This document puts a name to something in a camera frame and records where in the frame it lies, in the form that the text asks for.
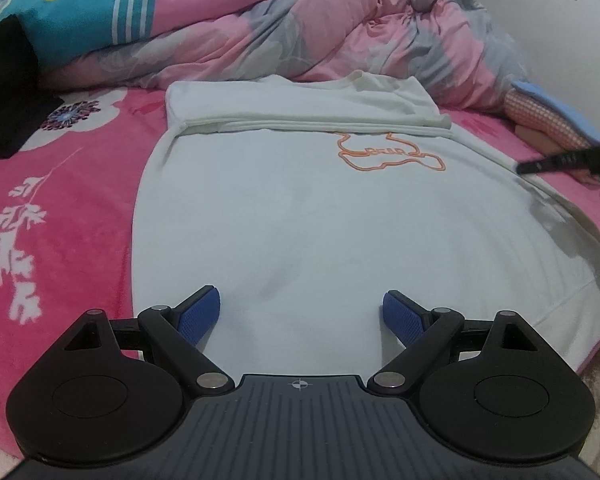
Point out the black cloth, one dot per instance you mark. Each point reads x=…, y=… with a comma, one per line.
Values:
x=10, y=90

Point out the beige cushion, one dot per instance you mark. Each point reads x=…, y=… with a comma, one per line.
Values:
x=537, y=137

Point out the blue pink striped pillow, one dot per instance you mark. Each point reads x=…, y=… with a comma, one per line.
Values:
x=80, y=10

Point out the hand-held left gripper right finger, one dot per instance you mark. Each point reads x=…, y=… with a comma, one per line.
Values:
x=405, y=317

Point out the white sweatshirt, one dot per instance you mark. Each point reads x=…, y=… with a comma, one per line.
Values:
x=305, y=210

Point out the pink floral bed blanket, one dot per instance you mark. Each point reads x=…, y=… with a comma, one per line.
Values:
x=70, y=185

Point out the pink grey floral quilt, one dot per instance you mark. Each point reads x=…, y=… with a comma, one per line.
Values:
x=290, y=35

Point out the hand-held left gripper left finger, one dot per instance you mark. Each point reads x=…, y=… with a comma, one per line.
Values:
x=200, y=316

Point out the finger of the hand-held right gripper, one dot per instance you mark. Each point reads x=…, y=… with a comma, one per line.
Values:
x=570, y=160

